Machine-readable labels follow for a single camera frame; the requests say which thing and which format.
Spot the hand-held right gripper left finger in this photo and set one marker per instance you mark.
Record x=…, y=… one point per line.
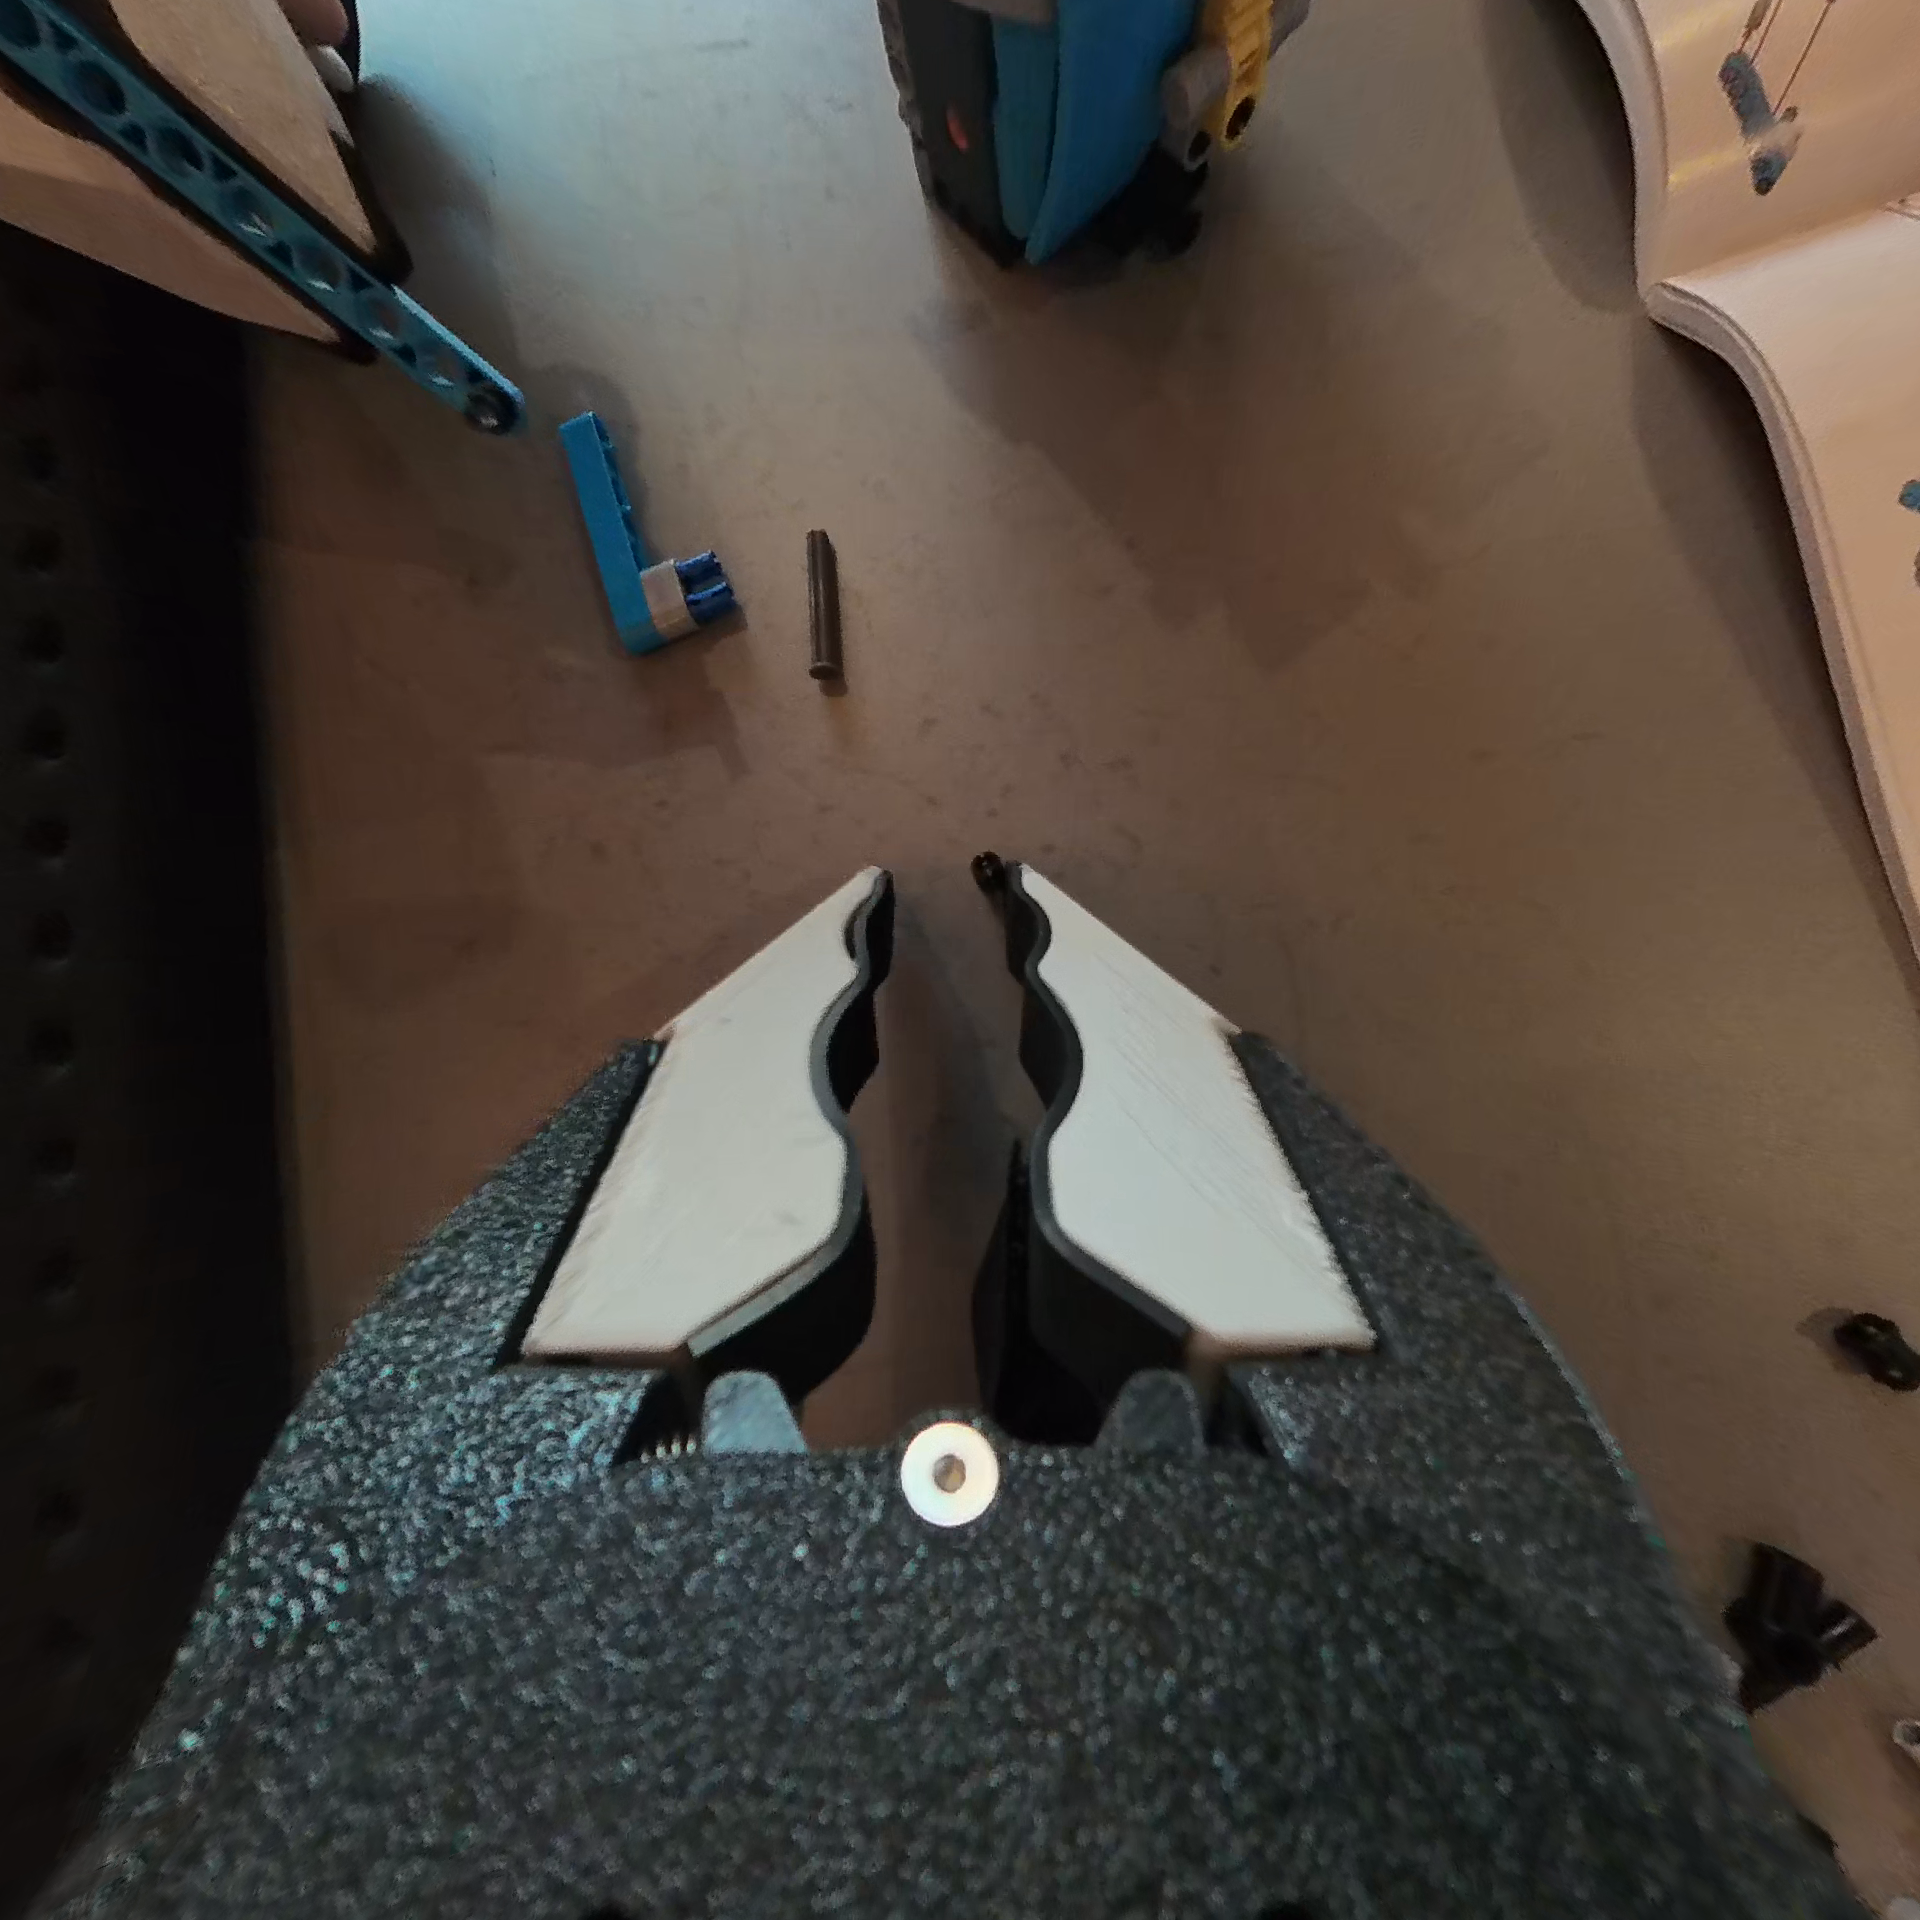
x=705, y=1185

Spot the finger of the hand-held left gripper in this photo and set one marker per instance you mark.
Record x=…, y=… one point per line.
x=121, y=210
x=255, y=90

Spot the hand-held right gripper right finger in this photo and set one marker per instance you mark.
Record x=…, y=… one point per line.
x=1185, y=1185

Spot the teal long holed beam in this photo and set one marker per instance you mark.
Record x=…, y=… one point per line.
x=442, y=369

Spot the teal short beam with pins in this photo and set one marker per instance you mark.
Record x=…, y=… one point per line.
x=615, y=541

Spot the dark grey axle rod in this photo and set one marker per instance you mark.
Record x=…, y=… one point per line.
x=823, y=600

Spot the pile of small building pieces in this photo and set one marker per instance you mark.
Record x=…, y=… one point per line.
x=1800, y=1628

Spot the blue grey toy robot model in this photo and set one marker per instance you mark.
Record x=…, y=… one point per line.
x=1080, y=105

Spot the black perforated panel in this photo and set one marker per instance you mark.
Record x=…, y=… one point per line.
x=121, y=1051

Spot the folded instruction booklet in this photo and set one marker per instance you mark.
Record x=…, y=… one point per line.
x=1844, y=494

